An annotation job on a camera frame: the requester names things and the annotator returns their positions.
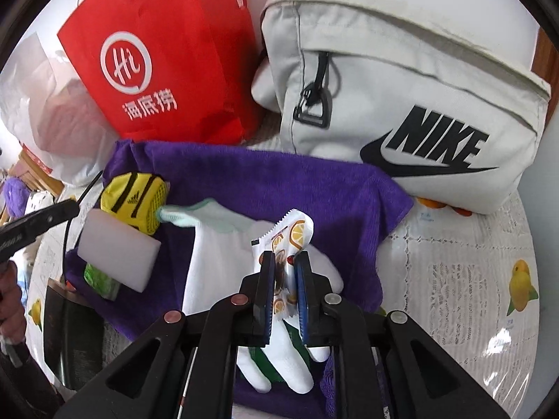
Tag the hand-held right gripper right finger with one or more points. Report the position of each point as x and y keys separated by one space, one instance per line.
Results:
x=302 y=301

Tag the wooden door frame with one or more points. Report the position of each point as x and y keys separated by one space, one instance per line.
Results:
x=541 y=56

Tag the grey waist bag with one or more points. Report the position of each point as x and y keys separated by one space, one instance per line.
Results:
x=371 y=96

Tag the purple towel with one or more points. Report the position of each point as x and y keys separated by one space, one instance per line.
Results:
x=305 y=174

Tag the white plastic shopping bag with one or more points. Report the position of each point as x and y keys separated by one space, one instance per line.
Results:
x=43 y=139

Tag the red paper bag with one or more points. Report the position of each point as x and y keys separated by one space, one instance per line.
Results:
x=183 y=74

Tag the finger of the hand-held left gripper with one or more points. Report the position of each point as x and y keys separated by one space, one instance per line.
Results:
x=52 y=216

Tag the person's left hand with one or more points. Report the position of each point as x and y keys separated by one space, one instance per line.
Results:
x=9 y=301

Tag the white sponge block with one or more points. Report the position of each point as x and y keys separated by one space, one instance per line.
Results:
x=118 y=248

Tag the green packet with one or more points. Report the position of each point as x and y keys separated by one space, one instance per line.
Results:
x=261 y=358

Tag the fruit print tablecloth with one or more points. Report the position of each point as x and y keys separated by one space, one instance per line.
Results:
x=458 y=292

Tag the orange print snack packet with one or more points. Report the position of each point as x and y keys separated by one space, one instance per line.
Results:
x=297 y=231

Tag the wooden headboard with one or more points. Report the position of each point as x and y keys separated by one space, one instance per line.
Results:
x=39 y=179

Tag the white dotted cushion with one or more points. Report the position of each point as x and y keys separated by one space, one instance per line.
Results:
x=39 y=203

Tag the green wet wipes pack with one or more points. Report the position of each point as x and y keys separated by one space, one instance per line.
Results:
x=102 y=281

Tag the white glove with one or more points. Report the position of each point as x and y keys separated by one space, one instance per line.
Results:
x=218 y=262

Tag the dark tea tin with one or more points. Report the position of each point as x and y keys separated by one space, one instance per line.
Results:
x=74 y=336

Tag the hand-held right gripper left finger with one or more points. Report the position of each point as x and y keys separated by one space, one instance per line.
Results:
x=266 y=297

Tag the yellow pouch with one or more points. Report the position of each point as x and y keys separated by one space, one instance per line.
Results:
x=126 y=192

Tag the purple plush toy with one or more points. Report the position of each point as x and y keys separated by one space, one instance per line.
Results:
x=15 y=196

